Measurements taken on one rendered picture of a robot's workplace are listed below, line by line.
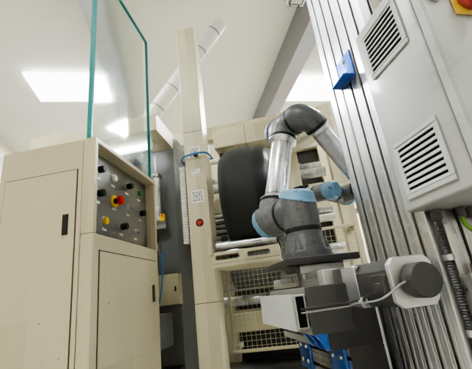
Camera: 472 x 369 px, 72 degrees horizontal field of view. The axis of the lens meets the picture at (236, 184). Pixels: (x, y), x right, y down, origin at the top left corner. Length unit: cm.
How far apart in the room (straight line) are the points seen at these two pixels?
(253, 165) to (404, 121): 105
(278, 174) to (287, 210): 22
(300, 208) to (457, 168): 49
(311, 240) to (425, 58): 55
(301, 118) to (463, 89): 71
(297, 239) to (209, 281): 91
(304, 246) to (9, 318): 99
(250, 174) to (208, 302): 72
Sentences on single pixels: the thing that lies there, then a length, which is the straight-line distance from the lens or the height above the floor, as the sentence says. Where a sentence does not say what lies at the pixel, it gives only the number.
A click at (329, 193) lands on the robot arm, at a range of 137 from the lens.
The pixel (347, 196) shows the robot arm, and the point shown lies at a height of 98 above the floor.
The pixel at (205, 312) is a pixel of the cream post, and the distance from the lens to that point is 184.
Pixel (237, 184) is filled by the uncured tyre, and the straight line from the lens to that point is 166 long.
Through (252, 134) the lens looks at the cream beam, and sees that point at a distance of 230.
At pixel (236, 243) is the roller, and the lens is 174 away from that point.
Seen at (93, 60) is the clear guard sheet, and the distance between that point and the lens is 156.
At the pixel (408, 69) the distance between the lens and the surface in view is 78.
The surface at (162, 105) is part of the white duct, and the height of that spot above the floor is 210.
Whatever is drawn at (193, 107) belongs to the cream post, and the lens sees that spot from 219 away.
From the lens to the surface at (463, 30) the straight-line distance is 80.
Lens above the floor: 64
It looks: 19 degrees up
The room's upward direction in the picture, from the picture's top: 7 degrees counter-clockwise
